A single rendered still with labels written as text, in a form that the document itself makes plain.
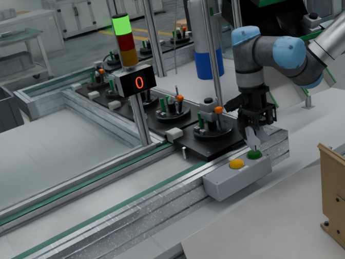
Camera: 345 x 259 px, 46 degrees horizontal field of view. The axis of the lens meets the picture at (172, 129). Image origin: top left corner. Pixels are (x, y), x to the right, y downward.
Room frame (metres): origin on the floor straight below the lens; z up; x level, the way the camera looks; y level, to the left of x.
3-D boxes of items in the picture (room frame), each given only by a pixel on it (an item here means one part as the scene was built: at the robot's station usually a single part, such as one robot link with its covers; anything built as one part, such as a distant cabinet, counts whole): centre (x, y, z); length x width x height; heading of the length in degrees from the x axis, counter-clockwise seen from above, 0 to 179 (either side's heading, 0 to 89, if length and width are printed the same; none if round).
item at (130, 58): (1.28, 0.09, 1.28); 0.05 x 0.05 x 0.05
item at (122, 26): (1.28, 0.09, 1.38); 0.05 x 0.05 x 0.05
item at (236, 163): (1.04, -0.16, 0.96); 0.04 x 0.04 x 0.02
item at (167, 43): (2.81, -0.18, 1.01); 0.24 x 0.24 x 0.13; 28
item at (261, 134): (1.06, -0.25, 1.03); 0.06 x 0.03 x 0.09; 28
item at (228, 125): (1.27, -0.14, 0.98); 0.14 x 0.14 x 0.02
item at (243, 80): (1.05, -0.24, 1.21); 0.08 x 0.08 x 0.05
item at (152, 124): (1.49, -0.01, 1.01); 0.24 x 0.24 x 0.13; 28
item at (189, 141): (1.27, -0.14, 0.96); 0.24 x 0.24 x 0.02; 28
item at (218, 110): (1.23, -0.16, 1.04); 0.04 x 0.02 x 0.08; 28
